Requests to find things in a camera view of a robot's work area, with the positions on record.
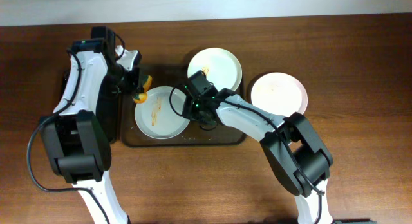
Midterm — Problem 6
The pale blue plate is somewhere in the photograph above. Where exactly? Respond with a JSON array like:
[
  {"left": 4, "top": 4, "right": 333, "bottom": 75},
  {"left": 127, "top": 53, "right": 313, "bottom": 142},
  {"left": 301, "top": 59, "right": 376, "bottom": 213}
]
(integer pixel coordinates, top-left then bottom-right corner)
[{"left": 135, "top": 86, "right": 190, "bottom": 140}]

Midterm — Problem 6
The white plate top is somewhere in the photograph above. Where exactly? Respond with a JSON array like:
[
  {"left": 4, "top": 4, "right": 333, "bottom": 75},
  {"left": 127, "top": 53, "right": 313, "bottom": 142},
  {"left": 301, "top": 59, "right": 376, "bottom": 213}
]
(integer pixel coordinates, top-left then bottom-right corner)
[{"left": 187, "top": 48, "right": 243, "bottom": 91}]

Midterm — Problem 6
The white plate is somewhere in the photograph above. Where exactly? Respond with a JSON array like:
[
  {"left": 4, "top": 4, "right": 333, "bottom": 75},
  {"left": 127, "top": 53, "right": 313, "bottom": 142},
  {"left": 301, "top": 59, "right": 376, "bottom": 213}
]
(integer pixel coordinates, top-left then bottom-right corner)
[
  {"left": 250, "top": 72, "right": 308, "bottom": 117},
  {"left": 187, "top": 48, "right": 243, "bottom": 91}
]

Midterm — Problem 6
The green and yellow sponge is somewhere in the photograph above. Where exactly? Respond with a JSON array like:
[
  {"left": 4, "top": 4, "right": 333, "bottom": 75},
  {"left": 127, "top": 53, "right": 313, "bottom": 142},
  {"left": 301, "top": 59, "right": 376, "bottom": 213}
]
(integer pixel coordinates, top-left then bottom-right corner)
[{"left": 132, "top": 75, "right": 153, "bottom": 104}]

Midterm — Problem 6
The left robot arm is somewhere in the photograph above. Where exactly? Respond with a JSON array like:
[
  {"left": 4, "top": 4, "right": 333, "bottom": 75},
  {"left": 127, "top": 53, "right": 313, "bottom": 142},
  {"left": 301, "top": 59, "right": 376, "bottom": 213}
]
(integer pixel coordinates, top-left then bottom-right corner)
[{"left": 35, "top": 26, "right": 152, "bottom": 223}]

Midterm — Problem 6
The black sponge tray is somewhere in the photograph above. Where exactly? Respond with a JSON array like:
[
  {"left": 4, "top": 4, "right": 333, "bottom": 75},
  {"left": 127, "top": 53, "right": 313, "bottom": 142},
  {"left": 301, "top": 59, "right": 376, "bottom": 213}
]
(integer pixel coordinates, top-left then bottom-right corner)
[{"left": 55, "top": 67, "right": 120, "bottom": 145}]

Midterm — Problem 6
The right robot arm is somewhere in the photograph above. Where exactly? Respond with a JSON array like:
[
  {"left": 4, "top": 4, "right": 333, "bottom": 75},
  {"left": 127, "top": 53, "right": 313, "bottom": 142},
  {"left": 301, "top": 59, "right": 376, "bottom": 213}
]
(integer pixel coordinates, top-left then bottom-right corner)
[{"left": 182, "top": 71, "right": 333, "bottom": 223}]

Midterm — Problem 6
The brown serving tray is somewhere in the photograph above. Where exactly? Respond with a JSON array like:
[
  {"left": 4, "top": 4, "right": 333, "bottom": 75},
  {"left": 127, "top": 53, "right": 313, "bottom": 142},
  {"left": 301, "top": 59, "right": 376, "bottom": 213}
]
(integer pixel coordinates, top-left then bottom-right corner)
[{"left": 119, "top": 64, "right": 246, "bottom": 147}]

